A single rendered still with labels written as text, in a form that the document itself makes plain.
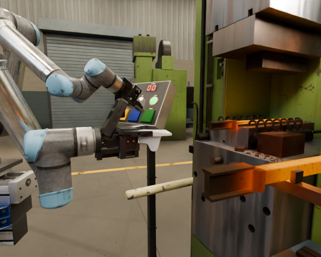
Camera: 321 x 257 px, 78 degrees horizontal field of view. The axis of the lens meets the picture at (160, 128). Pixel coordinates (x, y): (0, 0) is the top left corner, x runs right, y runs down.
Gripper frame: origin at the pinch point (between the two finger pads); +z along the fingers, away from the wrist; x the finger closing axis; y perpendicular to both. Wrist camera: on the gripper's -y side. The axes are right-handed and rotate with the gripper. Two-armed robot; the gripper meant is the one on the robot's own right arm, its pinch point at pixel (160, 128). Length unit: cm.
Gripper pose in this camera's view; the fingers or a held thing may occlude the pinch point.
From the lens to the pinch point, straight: 62.2
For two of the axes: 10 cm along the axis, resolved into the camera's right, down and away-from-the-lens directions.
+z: 8.9, -0.6, 4.5
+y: 0.0, 9.9, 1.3
